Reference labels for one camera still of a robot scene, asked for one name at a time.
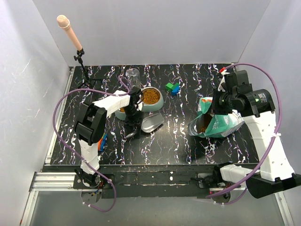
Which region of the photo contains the clear water bottle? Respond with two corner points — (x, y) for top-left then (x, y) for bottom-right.
(126, 68), (141, 89)

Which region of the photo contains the green toy block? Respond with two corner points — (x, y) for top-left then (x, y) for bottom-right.
(165, 82), (174, 92)

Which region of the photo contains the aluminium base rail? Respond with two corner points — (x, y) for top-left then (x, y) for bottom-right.
(21, 172), (294, 226)

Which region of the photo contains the blue toy block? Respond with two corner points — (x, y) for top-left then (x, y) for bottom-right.
(171, 83), (180, 96)

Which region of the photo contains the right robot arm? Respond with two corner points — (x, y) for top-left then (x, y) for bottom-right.
(209, 69), (301, 199)

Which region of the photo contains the orange blue toy car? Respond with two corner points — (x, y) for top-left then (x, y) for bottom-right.
(98, 133), (107, 152)

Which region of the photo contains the metal food scoop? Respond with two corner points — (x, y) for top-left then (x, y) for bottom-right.
(126, 113), (164, 138)

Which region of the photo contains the green pet food bag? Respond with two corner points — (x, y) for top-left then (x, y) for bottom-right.
(188, 97), (244, 138)

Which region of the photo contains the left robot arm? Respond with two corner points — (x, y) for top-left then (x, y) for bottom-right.
(74, 87), (144, 188)

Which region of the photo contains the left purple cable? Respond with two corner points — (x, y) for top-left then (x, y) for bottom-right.
(52, 75), (132, 212)

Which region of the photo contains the black mounting plate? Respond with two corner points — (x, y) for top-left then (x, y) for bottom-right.
(72, 164), (238, 200)

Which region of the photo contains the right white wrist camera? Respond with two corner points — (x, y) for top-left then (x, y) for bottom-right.
(217, 67), (229, 92)

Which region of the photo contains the pink microphone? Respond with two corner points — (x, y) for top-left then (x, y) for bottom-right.
(56, 15), (83, 51)

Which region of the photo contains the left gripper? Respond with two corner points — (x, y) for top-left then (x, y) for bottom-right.
(123, 105), (144, 134)

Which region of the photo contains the black microphone tripod stand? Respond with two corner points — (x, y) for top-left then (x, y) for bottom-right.
(73, 48), (103, 92)

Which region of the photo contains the mint double pet bowl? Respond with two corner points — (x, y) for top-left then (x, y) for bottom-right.
(113, 87), (163, 120)

